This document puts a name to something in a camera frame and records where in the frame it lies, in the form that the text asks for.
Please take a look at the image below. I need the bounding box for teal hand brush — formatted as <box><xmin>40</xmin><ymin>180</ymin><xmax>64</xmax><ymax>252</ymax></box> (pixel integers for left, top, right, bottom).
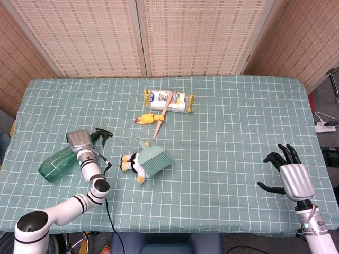
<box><xmin>135</xmin><ymin>137</ymin><xmax>174</xmax><ymax>178</ymax></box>

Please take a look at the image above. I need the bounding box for yellow rubber chicken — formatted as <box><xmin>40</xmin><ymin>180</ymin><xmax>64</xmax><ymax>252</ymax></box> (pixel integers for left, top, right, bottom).
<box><xmin>134</xmin><ymin>113</ymin><xmax>166</xmax><ymax>125</ymax></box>

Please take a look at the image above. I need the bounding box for pack of white bag rolls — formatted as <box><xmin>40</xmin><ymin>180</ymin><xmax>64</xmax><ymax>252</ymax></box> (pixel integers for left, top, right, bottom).
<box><xmin>144</xmin><ymin>89</ymin><xmax>195</xmax><ymax>114</ymax></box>

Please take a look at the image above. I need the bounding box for metal stool frame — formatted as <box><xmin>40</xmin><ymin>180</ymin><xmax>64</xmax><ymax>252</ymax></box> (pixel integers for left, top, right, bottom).
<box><xmin>65</xmin><ymin>231</ymin><xmax>91</xmax><ymax>254</ymax></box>

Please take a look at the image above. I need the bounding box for blue chair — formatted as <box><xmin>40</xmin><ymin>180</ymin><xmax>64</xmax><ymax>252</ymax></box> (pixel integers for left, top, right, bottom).
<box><xmin>110</xmin><ymin>232</ymin><xmax>225</xmax><ymax>254</ymax></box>

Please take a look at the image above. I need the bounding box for green spray bottle black trigger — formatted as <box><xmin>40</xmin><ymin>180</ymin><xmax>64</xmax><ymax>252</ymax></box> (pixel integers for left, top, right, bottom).
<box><xmin>38</xmin><ymin>127</ymin><xmax>114</xmax><ymax>183</ymax></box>

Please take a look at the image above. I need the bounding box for white power strip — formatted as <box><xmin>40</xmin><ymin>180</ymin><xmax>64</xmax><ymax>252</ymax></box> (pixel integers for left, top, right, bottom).
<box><xmin>314</xmin><ymin>120</ymin><xmax>337</xmax><ymax>134</ymax></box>

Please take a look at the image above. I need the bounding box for white power cable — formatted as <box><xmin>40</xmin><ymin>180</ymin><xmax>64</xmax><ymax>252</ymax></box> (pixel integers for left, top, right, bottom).
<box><xmin>314</xmin><ymin>111</ymin><xmax>332</xmax><ymax>125</ymax></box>

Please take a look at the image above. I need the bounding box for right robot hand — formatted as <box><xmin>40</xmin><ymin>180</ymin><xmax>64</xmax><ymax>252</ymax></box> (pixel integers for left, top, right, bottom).
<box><xmin>257</xmin><ymin>143</ymin><xmax>316</xmax><ymax>201</ymax></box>

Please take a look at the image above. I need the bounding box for black white yellow plush toy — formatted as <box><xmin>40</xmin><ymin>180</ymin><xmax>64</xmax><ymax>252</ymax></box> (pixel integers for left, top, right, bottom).
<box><xmin>120</xmin><ymin>152</ymin><xmax>148</xmax><ymax>185</ymax></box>

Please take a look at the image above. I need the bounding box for wooden stick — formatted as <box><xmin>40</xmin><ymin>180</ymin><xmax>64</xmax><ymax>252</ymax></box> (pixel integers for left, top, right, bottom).
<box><xmin>152</xmin><ymin>92</ymin><xmax>174</xmax><ymax>140</ymax></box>

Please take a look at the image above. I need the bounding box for black cable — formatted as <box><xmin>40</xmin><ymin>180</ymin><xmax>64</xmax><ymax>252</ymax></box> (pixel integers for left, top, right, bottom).
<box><xmin>92</xmin><ymin>149</ymin><xmax>125</xmax><ymax>254</ymax></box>

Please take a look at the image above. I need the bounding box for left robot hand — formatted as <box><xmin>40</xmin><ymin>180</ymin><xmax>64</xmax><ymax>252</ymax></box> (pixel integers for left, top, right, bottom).
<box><xmin>66</xmin><ymin>129</ymin><xmax>94</xmax><ymax>154</ymax></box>

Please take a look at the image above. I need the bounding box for metal chair frame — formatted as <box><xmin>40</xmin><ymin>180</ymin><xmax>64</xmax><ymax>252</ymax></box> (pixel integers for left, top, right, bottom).
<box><xmin>326</xmin><ymin>67</ymin><xmax>339</xmax><ymax>103</ymax></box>

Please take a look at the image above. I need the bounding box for bamboo folding screen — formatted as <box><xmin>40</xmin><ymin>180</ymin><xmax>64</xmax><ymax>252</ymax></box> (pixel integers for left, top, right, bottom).
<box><xmin>0</xmin><ymin>0</ymin><xmax>339</xmax><ymax>120</ymax></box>

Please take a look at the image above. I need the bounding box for black box on floor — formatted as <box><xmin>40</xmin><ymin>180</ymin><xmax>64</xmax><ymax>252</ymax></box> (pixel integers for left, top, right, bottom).
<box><xmin>321</xmin><ymin>147</ymin><xmax>339</xmax><ymax>167</ymax></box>

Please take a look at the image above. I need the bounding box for green checked tablecloth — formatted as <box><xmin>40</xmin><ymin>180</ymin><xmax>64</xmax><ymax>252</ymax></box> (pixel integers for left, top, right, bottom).
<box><xmin>0</xmin><ymin>76</ymin><xmax>339</xmax><ymax>235</ymax></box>

